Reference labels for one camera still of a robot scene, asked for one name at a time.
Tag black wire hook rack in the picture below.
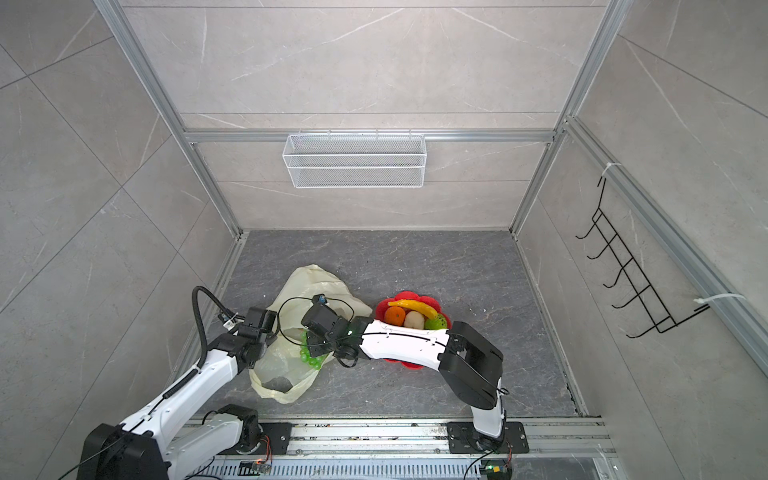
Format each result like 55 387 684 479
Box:
575 178 711 339

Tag yellow fake banana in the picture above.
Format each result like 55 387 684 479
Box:
388 299 440 319

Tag right thin black cable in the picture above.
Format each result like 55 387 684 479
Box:
275 293 505 433

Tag beige fake potato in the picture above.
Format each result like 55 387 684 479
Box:
403 311 426 330

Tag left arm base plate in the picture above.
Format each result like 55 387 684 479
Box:
255 422 293 458

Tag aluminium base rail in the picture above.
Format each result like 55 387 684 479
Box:
263 417 617 460

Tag white wire mesh basket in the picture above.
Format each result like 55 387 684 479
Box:
282 133 428 189

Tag red flower-shaped plate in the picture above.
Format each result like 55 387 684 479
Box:
374 291 452 371

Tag green fake grapes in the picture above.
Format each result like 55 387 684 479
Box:
300 332 328 370

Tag green fake fruit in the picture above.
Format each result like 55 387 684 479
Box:
424 314 449 330

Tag yellowish plastic bag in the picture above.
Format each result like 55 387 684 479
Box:
249 265 372 404

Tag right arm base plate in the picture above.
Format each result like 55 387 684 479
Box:
446 422 530 454

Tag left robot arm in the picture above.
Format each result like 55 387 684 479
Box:
76 307 277 479

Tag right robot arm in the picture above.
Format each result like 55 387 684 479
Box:
301 303 507 441

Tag left black corrugated cable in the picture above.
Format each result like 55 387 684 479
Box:
191 286 238 370

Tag orange fake fruit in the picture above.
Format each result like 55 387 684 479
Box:
384 306 407 327

